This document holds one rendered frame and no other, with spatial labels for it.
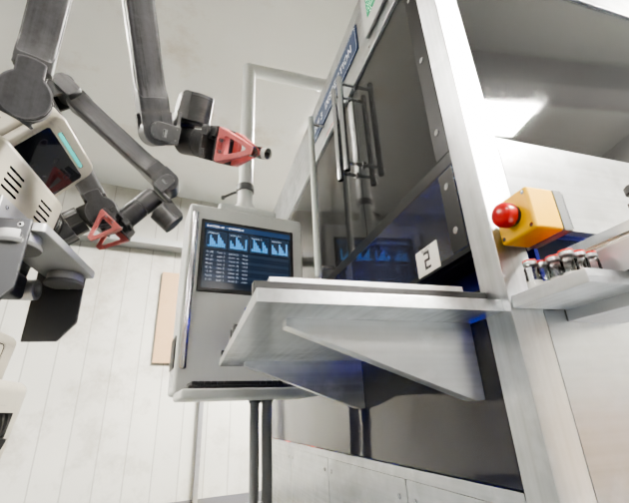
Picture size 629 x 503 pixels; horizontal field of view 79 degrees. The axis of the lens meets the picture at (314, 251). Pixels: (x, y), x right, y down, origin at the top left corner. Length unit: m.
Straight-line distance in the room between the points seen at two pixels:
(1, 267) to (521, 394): 0.83
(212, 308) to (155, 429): 2.62
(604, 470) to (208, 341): 1.18
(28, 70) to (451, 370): 0.85
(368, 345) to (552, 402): 0.27
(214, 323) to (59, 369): 2.70
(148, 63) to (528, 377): 0.85
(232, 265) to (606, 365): 1.24
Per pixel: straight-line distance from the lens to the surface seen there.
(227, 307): 1.54
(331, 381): 1.14
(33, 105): 0.81
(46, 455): 4.06
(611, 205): 1.00
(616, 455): 0.77
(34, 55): 0.84
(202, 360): 1.48
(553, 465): 0.68
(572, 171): 0.97
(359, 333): 0.64
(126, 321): 4.12
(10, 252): 0.79
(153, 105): 0.85
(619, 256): 0.71
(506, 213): 0.66
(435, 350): 0.70
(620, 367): 0.82
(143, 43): 0.87
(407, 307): 0.59
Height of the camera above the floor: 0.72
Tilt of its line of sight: 23 degrees up
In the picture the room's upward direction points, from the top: 3 degrees counter-clockwise
